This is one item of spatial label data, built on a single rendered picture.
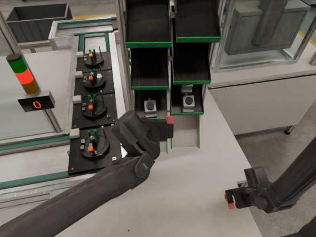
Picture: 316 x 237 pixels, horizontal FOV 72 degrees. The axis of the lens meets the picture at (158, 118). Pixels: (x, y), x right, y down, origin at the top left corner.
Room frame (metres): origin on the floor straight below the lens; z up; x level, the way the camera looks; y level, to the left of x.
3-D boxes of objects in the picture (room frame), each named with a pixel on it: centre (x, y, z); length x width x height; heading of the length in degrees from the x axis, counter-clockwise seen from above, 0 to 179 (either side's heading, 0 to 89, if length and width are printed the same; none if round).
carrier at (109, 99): (0.86, 0.35, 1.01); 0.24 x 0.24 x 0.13; 12
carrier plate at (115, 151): (0.60, 0.30, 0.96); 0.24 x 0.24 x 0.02; 12
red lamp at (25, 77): (0.68, 0.51, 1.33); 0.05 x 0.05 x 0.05
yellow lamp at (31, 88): (0.68, 0.51, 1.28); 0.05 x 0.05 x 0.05
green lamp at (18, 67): (0.68, 0.51, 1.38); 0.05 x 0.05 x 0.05
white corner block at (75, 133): (0.68, 0.42, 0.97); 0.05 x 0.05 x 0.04; 12
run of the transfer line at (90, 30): (2.04, -0.23, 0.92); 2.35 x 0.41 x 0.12; 102
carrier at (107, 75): (1.10, 0.40, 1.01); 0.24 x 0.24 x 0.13; 12
